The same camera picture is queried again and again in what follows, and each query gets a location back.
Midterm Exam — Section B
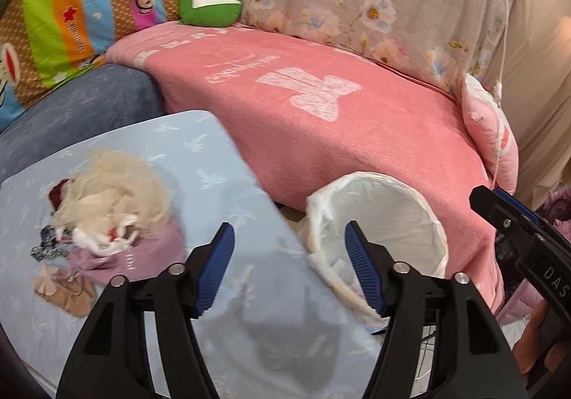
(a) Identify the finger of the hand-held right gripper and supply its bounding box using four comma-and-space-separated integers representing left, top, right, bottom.
470, 185, 554, 248

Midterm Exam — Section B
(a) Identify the white cloth with red print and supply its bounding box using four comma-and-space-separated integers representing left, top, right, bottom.
74, 214, 137, 255

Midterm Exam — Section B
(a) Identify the dark blue blanket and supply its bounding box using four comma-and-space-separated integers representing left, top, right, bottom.
0, 62, 168, 181

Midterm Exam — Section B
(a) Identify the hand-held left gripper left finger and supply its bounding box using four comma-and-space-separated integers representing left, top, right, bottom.
56, 222, 236, 399

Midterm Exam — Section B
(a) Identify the dark red cloth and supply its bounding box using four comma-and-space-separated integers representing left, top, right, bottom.
48, 178, 74, 213

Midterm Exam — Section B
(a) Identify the person's right hand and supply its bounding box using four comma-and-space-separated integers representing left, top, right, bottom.
512, 301, 571, 375

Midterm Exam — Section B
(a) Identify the striped monkey print sheet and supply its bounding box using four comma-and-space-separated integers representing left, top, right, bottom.
0, 0, 206, 132

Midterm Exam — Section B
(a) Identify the light blue printed table cloth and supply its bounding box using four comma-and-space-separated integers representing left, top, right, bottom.
0, 110, 389, 399

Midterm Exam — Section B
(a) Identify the green round check mark cushion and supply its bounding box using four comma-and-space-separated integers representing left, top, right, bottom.
179, 0, 244, 27

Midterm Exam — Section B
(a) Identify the black and white patterned cloth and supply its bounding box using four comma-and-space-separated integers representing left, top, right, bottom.
30, 225, 67, 264

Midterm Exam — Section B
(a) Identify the pink pillow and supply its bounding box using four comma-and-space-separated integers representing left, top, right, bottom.
459, 73, 520, 195

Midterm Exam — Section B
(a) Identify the pink quilted jacket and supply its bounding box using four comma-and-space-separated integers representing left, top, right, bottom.
495, 189, 571, 328

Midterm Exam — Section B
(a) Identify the white cord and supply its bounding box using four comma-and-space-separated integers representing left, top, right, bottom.
491, 0, 511, 186

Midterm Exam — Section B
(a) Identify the beige cloth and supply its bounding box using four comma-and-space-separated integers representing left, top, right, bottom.
31, 265, 96, 317

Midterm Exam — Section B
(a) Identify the beige curtain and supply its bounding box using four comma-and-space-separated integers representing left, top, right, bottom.
482, 0, 571, 208

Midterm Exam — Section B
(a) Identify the pink blanket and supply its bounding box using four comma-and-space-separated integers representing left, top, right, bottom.
106, 20, 507, 315

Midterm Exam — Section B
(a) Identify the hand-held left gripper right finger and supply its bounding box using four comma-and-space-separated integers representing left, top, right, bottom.
344, 221, 529, 399

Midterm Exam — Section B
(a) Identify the cream tulle cloth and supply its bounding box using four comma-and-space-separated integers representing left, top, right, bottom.
51, 149, 172, 230

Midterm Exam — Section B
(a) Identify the mauve cloth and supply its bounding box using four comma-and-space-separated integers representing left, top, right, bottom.
67, 221, 188, 286

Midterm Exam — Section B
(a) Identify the white round basket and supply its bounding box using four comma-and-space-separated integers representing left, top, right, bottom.
297, 172, 449, 333

